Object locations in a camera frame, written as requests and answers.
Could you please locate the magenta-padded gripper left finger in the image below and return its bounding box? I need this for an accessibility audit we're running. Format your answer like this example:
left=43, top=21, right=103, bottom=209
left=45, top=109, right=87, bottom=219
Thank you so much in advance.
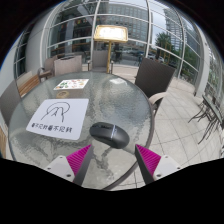
left=44, top=143, right=95, bottom=187

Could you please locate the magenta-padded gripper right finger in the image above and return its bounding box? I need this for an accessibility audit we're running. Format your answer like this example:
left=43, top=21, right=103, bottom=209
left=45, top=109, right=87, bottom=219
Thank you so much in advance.
left=134, top=143, right=183, bottom=186

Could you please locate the black computer mouse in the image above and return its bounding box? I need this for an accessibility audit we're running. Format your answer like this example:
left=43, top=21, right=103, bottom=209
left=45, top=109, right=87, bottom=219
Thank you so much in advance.
left=89, top=121, right=131, bottom=148

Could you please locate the white printed mouse pad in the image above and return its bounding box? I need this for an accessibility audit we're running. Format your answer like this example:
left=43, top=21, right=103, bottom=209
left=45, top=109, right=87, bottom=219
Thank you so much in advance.
left=25, top=97, right=90, bottom=141

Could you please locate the round gold sticker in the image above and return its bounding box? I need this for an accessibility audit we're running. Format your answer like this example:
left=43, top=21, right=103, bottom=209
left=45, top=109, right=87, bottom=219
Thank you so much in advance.
left=55, top=90, right=70, bottom=99

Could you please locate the colourful laminated menu card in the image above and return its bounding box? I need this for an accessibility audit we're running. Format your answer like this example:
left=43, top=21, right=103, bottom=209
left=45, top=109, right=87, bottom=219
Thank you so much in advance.
left=53, top=78, right=90, bottom=91

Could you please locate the wooden slatted bench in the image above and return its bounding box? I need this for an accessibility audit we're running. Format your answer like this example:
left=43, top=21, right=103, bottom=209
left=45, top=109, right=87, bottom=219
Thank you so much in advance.
left=0, top=125, right=8, bottom=158
left=16, top=70, right=42, bottom=98

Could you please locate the green metal table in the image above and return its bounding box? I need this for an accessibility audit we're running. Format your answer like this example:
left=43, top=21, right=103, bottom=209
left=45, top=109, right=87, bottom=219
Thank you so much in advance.
left=188, top=94, right=224, bottom=145

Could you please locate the dark brown wicker chair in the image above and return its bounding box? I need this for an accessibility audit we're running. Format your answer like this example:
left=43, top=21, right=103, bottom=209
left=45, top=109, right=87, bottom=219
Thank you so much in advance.
left=134, top=57, right=177, bottom=118

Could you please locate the grey wicker chair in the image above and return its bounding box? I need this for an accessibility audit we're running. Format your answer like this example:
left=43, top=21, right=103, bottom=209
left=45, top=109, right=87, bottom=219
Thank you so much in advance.
left=0, top=79, right=23, bottom=128
left=37, top=54, right=59, bottom=81
left=87, top=49, right=111, bottom=73
left=53, top=54, right=83, bottom=77

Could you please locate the gold menu stand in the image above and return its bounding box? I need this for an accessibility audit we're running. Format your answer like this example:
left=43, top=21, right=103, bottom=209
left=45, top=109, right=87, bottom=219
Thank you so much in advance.
left=93, top=24, right=129, bottom=74

